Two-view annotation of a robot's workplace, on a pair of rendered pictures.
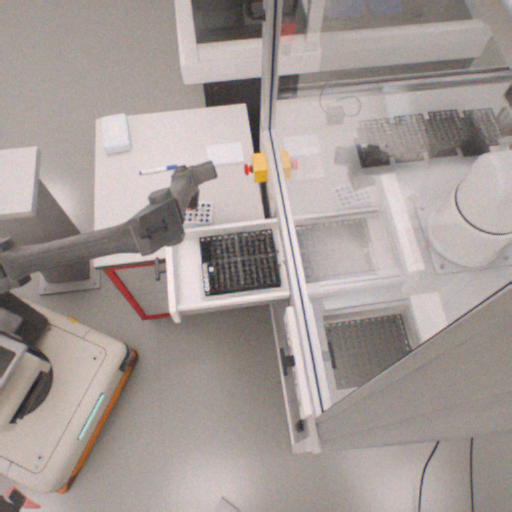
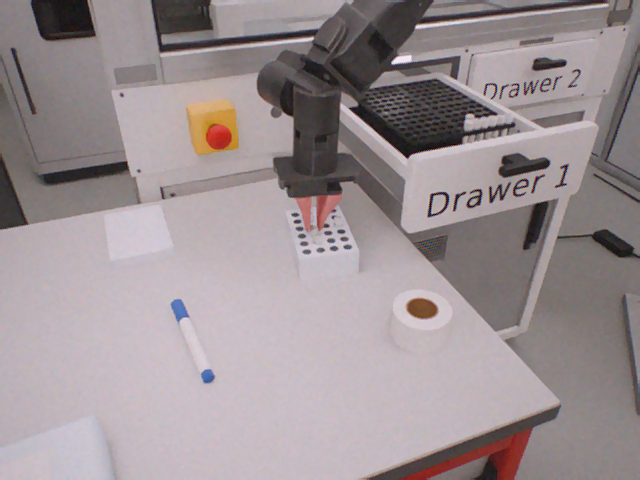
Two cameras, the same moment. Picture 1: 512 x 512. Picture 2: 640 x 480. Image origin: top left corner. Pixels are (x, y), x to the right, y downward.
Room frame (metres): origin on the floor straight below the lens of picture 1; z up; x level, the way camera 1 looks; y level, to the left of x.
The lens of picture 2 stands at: (0.90, 0.84, 1.23)
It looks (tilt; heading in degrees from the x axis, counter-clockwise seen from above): 36 degrees down; 257
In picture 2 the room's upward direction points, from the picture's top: straight up
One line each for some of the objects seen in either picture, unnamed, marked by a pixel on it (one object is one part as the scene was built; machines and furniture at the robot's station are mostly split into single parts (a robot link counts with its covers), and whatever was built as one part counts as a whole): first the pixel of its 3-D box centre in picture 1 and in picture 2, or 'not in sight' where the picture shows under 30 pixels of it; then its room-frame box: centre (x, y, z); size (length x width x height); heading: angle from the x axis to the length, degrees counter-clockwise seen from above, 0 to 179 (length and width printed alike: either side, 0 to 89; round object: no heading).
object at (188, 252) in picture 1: (242, 263); (420, 125); (0.54, 0.05, 0.86); 0.40 x 0.26 x 0.06; 99
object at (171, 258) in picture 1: (172, 271); (500, 176); (0.51, 0.25, 0.87); 0.29 x 0.02 x 0.11; 9
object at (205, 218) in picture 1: (194, 215); (320, 240); (0.75, 0.22, 0.78); 0.12 x 0.08 x 0.04; 89
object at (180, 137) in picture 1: (189, 227); (237, 469); (0.92, 0.30, 0.38); 0.62 x 0.58 x 0.76; 9
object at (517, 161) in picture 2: (161, 268); (518, 163); (0.50, 0.28, 0.91); 0.07 x 0.04 x 0.01; 9
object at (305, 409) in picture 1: (296, 362); (531, 75); (0.25, -0.11, 0.87); 0.29 x 0.02 x 0.11; 9
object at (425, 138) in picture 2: (204, 264); (462, 132); (0.52, 0.15, 0.90); 0.18 x 0.02 x 0.01; 9
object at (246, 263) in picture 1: (239, 263); (424, 124); (0.54, 0.05, 0.87); 0.22 x 0.18 x 0.06; 99
